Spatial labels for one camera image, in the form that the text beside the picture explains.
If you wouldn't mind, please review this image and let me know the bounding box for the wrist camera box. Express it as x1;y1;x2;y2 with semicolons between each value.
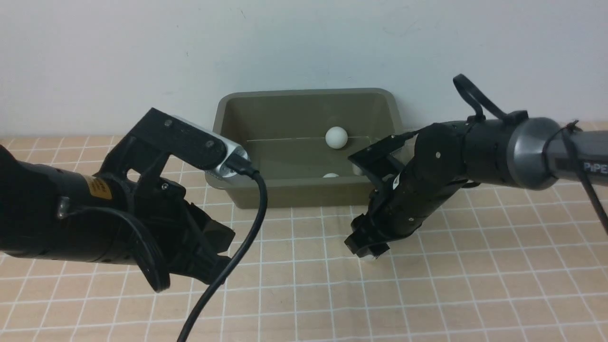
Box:
128;108;255;181
348;132;417;182

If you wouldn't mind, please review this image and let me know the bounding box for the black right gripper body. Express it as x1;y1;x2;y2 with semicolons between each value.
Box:
352;171;428;243

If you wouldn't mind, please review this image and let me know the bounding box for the olive green plastic bin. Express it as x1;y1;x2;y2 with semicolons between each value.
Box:
213;88;405;208

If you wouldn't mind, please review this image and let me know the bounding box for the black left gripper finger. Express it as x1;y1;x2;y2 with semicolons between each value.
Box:
190;203;236;255
185;252;232;285

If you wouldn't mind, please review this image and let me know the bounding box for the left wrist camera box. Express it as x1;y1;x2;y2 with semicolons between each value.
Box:
128;108;255;181

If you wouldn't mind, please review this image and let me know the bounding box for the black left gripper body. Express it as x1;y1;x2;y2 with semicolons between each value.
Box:
97;135;207;281

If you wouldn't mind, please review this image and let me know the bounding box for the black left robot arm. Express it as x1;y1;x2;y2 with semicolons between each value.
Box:
0;134;235;292

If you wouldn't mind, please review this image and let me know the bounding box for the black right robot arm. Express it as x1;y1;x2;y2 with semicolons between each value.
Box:
344;74;608;258

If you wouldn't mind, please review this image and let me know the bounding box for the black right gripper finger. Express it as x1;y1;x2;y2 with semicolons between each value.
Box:
344;232;390;256

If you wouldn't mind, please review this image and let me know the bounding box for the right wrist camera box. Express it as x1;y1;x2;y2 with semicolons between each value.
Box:
348;132;417;182

